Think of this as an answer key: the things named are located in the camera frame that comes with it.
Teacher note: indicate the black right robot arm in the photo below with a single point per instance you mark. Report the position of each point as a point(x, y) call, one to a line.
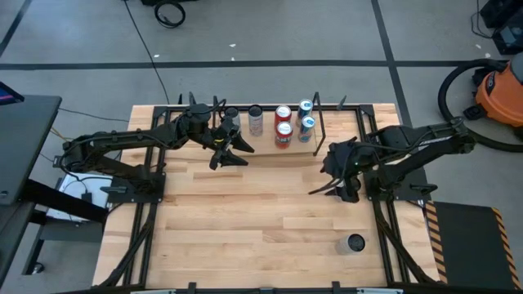
point(425, 141)

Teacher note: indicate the dark laptop screen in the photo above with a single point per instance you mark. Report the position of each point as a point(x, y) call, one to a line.
point(8, 96)

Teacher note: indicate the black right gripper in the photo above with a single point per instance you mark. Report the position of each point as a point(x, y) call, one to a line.
point(343, 161)

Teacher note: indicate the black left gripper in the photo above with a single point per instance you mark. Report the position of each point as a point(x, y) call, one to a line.
point(224, 136)

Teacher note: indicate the red Fanta strawberry can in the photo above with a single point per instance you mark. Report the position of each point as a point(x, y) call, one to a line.
point(282, 113)
point(283, 136)

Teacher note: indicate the black desk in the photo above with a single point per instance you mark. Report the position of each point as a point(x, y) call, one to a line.
point(24, 143)

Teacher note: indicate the orange shop vacuum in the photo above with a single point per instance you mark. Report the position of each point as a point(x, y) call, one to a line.
point(441, 100)
point(502, 98)

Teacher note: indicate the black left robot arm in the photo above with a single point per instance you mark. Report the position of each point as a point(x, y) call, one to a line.
point(122, 139)

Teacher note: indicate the black aluminium table frame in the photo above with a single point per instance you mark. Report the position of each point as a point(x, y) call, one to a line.
point(267, 107)

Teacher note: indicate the black power brick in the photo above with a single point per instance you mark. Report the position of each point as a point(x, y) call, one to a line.
point(58, 163)

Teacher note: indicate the white paper sheet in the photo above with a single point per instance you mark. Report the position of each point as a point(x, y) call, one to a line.
point(98, 185)

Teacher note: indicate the black equipment cases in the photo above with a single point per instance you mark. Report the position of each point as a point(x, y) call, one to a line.
point(508, 36)

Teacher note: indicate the black mat hazard stripes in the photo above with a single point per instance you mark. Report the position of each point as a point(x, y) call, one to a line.
point(470, 245)

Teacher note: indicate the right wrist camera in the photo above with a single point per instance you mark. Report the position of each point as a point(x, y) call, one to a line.
point(353, 195)

